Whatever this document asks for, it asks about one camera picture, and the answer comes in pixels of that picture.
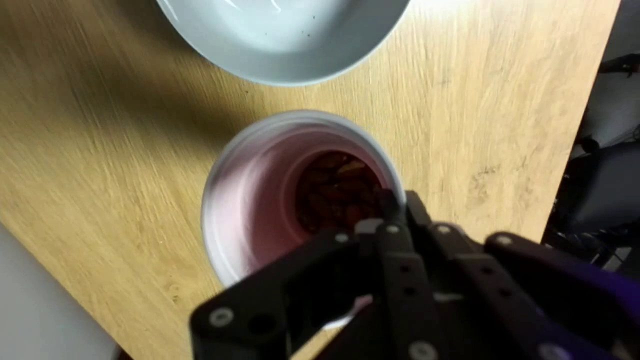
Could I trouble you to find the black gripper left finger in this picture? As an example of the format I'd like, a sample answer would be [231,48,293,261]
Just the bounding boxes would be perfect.
[189,188,429,360]

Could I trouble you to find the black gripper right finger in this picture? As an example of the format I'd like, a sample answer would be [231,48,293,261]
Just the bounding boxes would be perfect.
[402,188,640,360]

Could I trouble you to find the red plastic cup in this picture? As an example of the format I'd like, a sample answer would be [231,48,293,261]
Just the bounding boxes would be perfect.
[201,107,409,289]

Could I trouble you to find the brown contents of cup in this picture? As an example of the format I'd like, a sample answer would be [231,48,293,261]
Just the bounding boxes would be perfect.
[294,149,391,236]

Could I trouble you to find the black equipment beside robot base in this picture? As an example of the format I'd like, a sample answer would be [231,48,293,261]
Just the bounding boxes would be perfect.
[543,49,640,269]

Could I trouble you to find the grey ceramic bowl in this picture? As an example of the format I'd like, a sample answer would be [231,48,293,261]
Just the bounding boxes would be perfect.
[154,0,412,89]

